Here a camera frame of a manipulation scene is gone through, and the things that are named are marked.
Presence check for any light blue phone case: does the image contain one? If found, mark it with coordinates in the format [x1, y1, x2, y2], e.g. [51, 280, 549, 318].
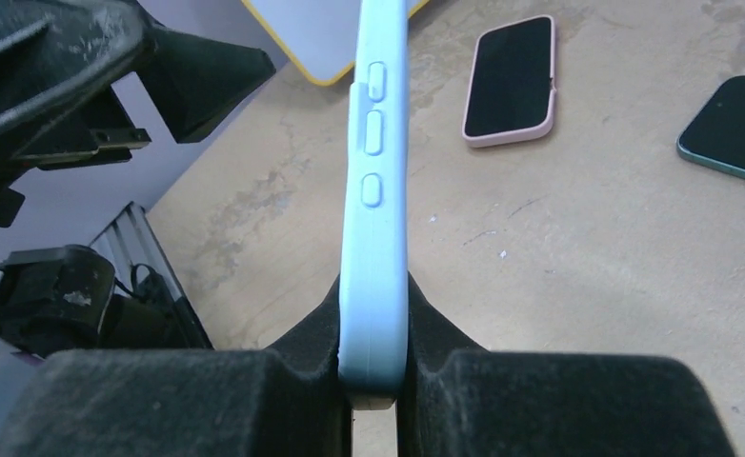
[338, 1, 410, 409]

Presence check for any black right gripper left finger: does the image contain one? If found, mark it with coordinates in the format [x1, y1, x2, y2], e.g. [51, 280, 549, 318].
[0, 288, 352, 456]

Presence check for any whiteboard with red writing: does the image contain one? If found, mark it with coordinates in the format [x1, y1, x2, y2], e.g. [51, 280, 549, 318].
[243, 0, 427, 90]

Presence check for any black screen smartphone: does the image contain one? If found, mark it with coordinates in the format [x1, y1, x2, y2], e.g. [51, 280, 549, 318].
[676, 75, 745, 180]

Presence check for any aluminium frame rail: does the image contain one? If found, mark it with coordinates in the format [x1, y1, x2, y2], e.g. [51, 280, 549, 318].
[89, 202, 213, 349]

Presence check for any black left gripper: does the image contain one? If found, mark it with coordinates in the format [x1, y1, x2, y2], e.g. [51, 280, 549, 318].
[0, 1, 276, 228]

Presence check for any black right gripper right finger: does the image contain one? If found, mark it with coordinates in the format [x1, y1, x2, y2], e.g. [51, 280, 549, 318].
[396, 283, 735, 456]

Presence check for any pink cased smartphone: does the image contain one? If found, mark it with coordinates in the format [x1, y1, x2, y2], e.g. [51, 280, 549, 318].
[462, 14, 557, 149]

